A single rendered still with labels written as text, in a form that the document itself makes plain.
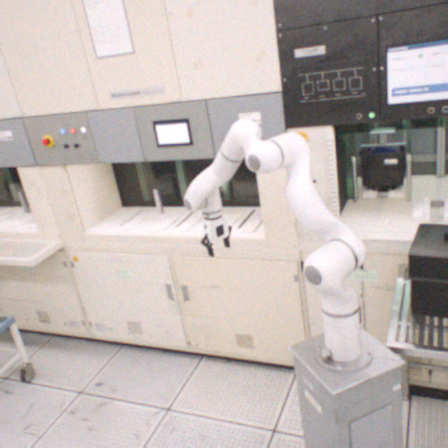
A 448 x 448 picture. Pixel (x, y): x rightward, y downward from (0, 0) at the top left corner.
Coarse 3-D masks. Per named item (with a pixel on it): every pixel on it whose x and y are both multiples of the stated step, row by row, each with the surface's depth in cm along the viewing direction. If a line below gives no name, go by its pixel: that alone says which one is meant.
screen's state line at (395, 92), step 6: (438, 84) 184; (444, 84) 183; (396, 90) 190; (402, 90) 189; (408, 90) 188; (414, 90) 188; (420, 90) 187; (426, 90) 186; (432, 90) 185; (438, 90) 184; (444, 90) 184; (396, 96) 191; (402, 96) 190
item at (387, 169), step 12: (372, 132) 257; (384, 132) 254; (372, 144) 263; (384, 144) 259; (396, 144) 257; (372, 156) 255; (384, 156) 253; (396, 156) 251; (372, 168) 258; (384, 168) 256; (396, 168) 253; (372, 180) 260; (384, 180) 258; (396, 180) 256
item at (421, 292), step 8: (416, 288) 176; (424, 288) 175; (432, 288) 173; (440, 288) 172; (416, 296) 177; (424, 296) 176; (432, 296) 174; (440, 296) 173; (416, 304) 179; (424, 304) 177; (432, 304) 176; (440, 304) 174; (416, 312) 180; (424, 312) 178; (432, 312) 177; (440, 312) 175
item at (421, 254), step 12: (420, 228) 189; (432, 228) 188; (444, 228) 186; (420, 240) 180; (432, 240) 178; (444, 240) 177; (420, 252) 172; (432, 252) 170; (444, 252) 169; (408, 264) 174; (420, 264) 171; (432, 264) 169; (444, 264) 167; (408, 276) 175; (420, 276) 173; (432, 276) 171; (444, 276) 169
